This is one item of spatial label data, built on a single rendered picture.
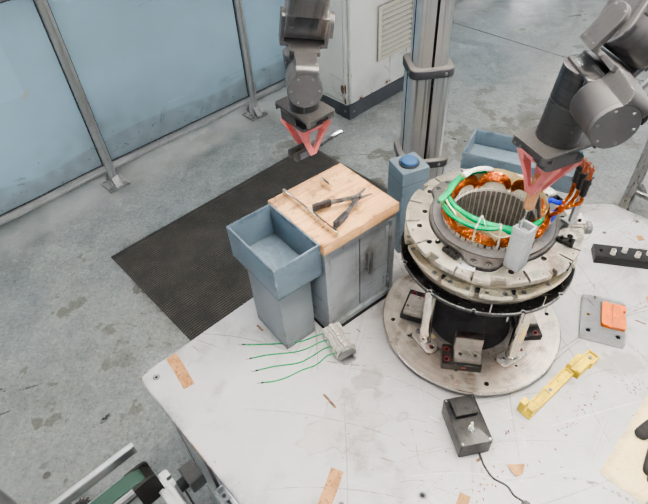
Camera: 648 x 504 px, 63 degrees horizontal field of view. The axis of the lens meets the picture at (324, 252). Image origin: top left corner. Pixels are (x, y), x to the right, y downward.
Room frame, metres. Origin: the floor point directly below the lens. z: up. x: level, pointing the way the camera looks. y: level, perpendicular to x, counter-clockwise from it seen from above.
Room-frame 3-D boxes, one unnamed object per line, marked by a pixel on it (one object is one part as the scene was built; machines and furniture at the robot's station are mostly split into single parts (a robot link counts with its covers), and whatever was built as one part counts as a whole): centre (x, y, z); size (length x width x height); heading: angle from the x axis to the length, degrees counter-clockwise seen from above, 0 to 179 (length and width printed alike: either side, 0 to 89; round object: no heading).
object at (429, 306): (0.67, -0.21, 0.91); 0.02 x 0.02 x 0.21
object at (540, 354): (0.73, -0.32, 0.80); 0.39 x 0.39 x 0.01
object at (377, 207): (0.85, -0.03, 1.05); 0.20 x 0.19 x 0.02; 126
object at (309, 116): (0.87, 0.02, 1.29); 0.10 x 0.07 x 0.07; 37
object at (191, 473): (0.61, 0.40, 0.33); 0.06 x 0.04 x 0.06; 41
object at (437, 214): (0.73, -0.32, 1.05); 0.22 x 0.22 x 0.12
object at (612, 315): (0.70, -0.63, 0.80); 0.07 x 0.05 x 0.01; 156
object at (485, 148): (0.97, -0.46, 0.92); 0.25 x 0.11 x 0.28; 60
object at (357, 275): (0.85, -0.03, 0.91); 0.19 x 0.19 x 0.26; 36
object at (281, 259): (0.76, 0.10, 0.92); 0.17 x 0.11 x 0.28; 36
